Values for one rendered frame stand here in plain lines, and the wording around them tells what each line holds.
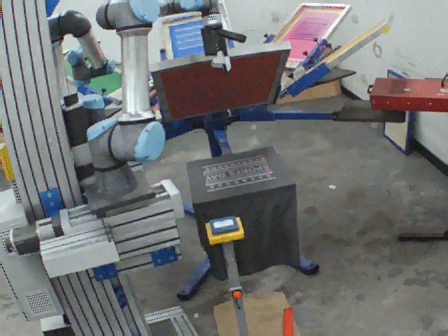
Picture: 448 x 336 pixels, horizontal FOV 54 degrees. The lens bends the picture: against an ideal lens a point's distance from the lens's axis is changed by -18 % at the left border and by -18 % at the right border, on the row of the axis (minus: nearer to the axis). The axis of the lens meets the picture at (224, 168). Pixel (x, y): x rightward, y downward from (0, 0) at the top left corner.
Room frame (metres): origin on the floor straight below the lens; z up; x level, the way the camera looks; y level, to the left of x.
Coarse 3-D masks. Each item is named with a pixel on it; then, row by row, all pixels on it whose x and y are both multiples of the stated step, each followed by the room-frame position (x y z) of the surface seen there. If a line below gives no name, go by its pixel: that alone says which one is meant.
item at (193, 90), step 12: (168, 72) 2.08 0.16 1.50; (180, 72) 2.10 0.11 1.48; (192, 72) 2.13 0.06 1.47; (204, 72) 2.16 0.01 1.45; (216, 72) 2.18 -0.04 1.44; (168, 84) 2.20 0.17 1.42; (180, 84) 2.23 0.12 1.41; (192, 84) 2.26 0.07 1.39; (204, 84) 2.29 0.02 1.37; (216, 84) 2.32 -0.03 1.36; (168, 96) 2.34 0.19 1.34; (180, 96) 2.37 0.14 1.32; (192, 96) 2.41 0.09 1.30; (204, 96) 2.44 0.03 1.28; (216, 96) 2.47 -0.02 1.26; (180, 108) 2.53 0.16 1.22; (192, 108) 2.57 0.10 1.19; (204, 108) 2.61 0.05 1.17; (216, 108) 2.65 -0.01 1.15
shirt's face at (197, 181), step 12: (228, 156) 2.46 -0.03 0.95; (240, 156) 2.43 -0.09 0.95; (252, 156) 2.41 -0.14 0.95; (264, 156) 2.38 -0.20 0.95; (276, 156) 2.35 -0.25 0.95; (192, 168) 2.38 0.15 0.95; (276, 168) 2.21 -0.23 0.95; (192, 180) 2.24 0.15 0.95; (204, 180) 2.21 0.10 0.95; (276, 180) 2.08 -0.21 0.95; (288, 180) 2.06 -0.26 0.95; (192, 192) 2.11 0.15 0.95; (204, 192) 2.08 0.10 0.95; (216, 192) 2.06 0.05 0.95; (228, 192) 2.04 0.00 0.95; (240, 192) 2.02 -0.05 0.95
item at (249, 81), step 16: (240, 64) 2.15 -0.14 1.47; (256, 64) 2.17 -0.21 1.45; (272, 64) 2.20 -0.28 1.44; (224, 80) 2.29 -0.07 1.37; (240, 80) 2.33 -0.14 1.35; (256, 80) 2.36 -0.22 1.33; (272, 80) 2.40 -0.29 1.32; (224, 96) 2.49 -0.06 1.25; (240, 96) 2.54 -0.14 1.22; (256, 96) 2.58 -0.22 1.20
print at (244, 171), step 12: (204, 168) 2.36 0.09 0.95; (216, 168) 2.33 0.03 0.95; (228, 168) 2.31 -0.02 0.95; (240, 168) 2.28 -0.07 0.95; (252, 168) 2.26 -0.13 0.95; (264, 168) 2.23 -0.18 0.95; (216, 180) 2.19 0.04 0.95; (228, 180) 2.17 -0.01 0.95; (240, 180) 2.15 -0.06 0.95; (252, 180) 2.12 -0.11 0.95; (264, 180) 2.10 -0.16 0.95
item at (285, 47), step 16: (240, 48) 2.07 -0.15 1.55; (256, 48) 2.06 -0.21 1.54; (272, 48) 2.06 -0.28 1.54; (288, 48) 2.06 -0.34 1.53; (160, 64) 2.04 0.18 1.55; (176, 64) 2.04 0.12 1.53; (192, 64) 2.05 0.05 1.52; (160, 80) 2.14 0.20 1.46; (160, 96) 2.31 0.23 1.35; (272, 96) 2.63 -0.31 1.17; (208, 112) 2.69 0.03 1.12
